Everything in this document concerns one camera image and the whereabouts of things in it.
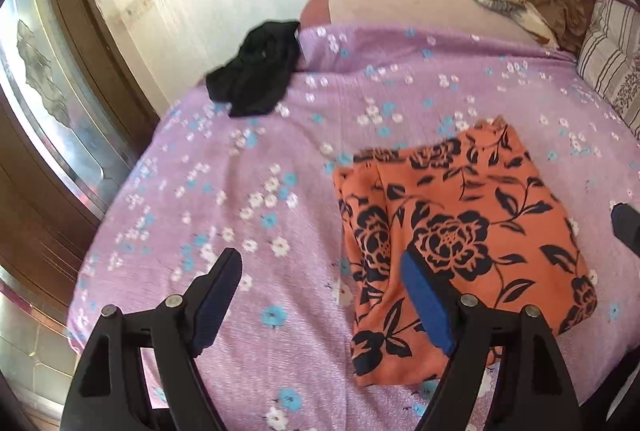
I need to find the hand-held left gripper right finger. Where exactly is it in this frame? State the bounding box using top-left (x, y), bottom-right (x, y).
top-left (400, 251), bottom-right (583, 431)

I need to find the wooden wardrobe with mirror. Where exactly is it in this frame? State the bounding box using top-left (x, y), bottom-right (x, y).
top-left (0, 0), bottom-right (161, 412)

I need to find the purple floral bed sheet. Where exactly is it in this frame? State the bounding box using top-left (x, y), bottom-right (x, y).
top-left (66, 23), bottom-right (640, 431)

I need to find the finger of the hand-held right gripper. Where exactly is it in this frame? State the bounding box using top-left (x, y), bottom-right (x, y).
top-left (610, 202), bottom-right (640, 258)

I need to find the striped beige pillow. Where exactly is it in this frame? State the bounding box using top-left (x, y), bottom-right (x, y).
top-left (576, 0), bottom-right (640, 136)

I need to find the orange black floral garment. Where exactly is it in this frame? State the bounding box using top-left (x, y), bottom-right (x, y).
top-left (332, 116), bottom-right (599, 388)

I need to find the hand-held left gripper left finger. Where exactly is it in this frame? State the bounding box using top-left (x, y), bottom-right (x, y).
top-left (62, 247), bottom-right (244, 431)

